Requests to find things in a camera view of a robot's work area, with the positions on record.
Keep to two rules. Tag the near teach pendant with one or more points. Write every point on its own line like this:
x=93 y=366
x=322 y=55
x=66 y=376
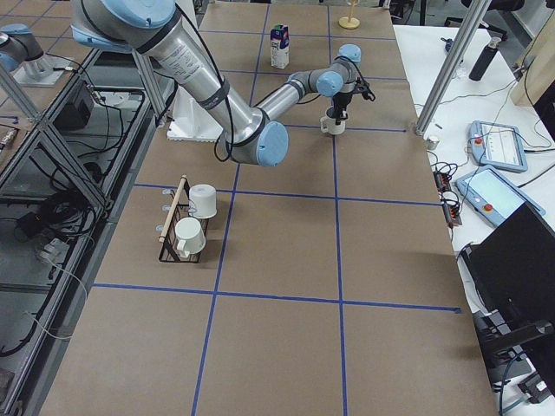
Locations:
x=493 y=195

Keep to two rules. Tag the black water bottle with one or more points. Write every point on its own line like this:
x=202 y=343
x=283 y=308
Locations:
x=484 y=60

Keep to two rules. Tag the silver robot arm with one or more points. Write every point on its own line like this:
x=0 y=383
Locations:
x=251 y=135
x=23 y=57

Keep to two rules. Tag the small metal cylinder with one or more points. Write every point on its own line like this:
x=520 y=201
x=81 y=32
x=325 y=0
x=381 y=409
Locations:
x=432 y=142

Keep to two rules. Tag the wooden mug tree stand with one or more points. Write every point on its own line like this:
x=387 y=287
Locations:
x=350 y=21

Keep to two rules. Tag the aluminium frame post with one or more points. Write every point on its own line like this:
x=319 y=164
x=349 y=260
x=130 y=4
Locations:
x=470 y=23

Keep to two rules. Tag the teach pendant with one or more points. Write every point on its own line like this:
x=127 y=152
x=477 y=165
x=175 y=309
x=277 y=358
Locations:
x=497 y=145
x=493 y=195

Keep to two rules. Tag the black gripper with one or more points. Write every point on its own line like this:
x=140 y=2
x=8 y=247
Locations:
x=342 y=102

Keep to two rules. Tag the far teach pendant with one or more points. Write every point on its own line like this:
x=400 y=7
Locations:
x=497 y=145

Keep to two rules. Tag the black wire cup rack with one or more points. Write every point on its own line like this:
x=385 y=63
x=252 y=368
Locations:
x=178 y=209

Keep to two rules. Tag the blue white milk carton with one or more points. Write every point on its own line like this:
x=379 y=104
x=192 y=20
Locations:
x=280 y=46

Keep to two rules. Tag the white mug with handle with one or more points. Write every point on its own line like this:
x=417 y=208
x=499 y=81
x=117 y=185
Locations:
x=327 y=123

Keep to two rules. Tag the black monitor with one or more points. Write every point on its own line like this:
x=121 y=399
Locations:
x=513 y=272

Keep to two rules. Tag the white upturned cup on rack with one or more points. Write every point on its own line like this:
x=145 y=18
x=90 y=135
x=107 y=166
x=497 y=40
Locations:
x=202 y=201

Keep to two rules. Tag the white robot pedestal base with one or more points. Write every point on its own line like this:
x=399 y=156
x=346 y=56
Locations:
x=190 y=120

